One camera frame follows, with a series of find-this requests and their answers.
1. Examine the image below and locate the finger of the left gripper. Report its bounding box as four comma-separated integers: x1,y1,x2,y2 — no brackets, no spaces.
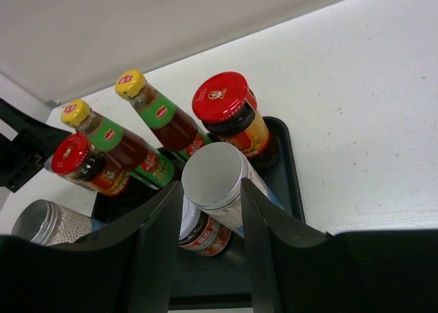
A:
1,99,70,192

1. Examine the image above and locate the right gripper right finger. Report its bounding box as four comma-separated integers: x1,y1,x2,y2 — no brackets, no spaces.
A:
241,179,437,312

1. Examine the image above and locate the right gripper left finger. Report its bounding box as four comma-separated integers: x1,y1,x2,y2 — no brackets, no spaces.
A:
1,181,183,312

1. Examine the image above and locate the red lid chili jar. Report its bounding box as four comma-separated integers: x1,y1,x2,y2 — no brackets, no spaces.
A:
192,71,279,171
51,133,141,202

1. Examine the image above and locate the yellow cap sauce bottle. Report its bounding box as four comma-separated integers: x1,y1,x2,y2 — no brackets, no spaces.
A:
61,99,181,190
114,69,212,162

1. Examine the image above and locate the black plastic tray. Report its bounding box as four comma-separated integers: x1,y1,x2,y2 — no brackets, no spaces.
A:
92,116,306,310

